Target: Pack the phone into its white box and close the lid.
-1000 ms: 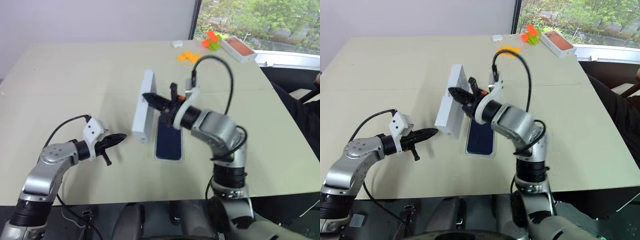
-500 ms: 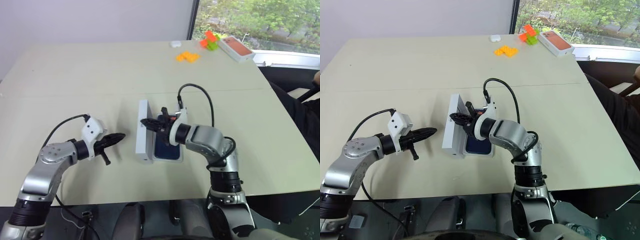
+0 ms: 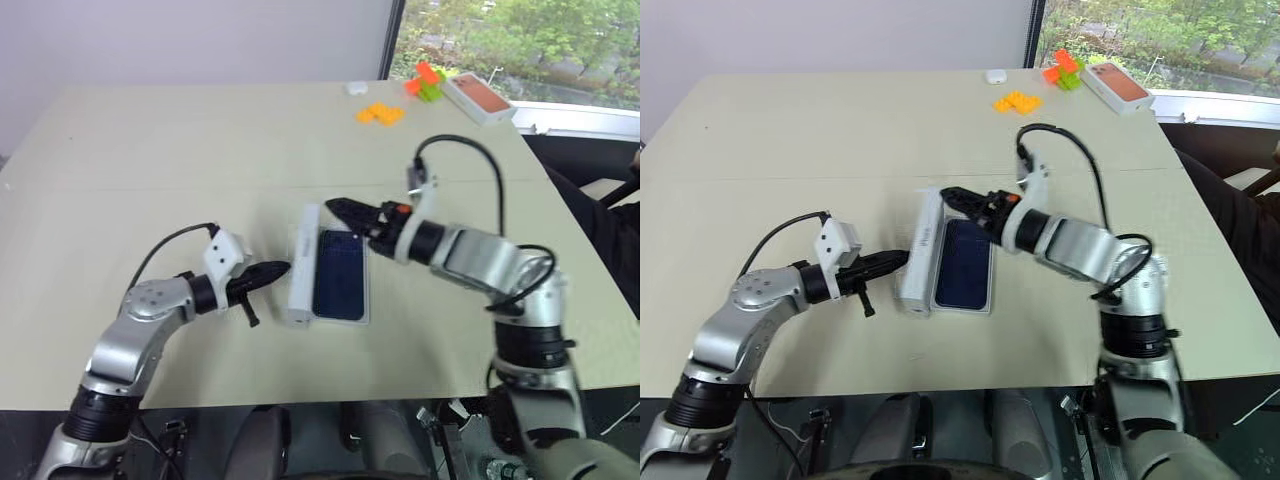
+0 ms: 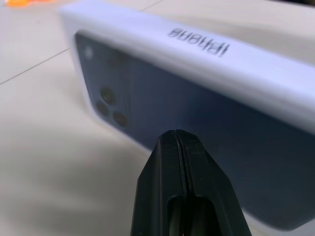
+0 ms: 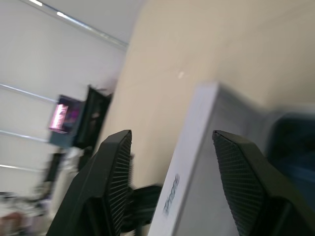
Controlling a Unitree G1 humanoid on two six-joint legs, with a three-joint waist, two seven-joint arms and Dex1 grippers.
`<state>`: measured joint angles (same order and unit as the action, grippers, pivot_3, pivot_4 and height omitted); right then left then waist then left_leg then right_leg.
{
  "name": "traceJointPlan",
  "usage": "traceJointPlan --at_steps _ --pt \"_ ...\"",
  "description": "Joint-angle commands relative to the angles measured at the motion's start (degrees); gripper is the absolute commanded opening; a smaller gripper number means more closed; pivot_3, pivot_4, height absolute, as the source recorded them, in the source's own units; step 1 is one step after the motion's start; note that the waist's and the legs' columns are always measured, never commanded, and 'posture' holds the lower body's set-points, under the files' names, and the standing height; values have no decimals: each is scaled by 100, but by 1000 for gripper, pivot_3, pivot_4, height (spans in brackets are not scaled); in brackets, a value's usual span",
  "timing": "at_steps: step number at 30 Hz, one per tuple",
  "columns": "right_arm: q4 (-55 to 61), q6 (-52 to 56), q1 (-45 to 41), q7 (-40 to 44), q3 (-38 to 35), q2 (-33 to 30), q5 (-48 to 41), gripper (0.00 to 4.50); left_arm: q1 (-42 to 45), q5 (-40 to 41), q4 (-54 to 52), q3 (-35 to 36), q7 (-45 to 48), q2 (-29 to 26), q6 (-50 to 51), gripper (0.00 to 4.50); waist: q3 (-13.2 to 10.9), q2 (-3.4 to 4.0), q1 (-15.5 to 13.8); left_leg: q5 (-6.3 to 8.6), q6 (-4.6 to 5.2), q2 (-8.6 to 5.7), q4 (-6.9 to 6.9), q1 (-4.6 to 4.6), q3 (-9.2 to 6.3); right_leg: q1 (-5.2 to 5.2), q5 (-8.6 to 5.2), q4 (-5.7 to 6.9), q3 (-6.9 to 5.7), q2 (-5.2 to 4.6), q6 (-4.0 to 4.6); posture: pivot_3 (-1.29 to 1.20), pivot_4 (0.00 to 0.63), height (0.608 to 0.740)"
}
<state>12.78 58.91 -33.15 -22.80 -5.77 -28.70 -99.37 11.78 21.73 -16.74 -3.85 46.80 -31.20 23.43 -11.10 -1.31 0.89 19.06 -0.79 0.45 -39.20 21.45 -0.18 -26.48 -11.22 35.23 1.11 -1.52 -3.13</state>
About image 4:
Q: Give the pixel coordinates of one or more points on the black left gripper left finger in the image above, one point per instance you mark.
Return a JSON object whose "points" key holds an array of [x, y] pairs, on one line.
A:
{"points": [[160, 191]]}

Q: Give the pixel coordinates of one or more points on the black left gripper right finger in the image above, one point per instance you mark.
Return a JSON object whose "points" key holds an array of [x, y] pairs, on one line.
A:
{"points": [[209, 196]]}

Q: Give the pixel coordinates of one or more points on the yellow toy brick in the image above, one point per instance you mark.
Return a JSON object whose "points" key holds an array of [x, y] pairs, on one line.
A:
{"points": [[18, 3]]}

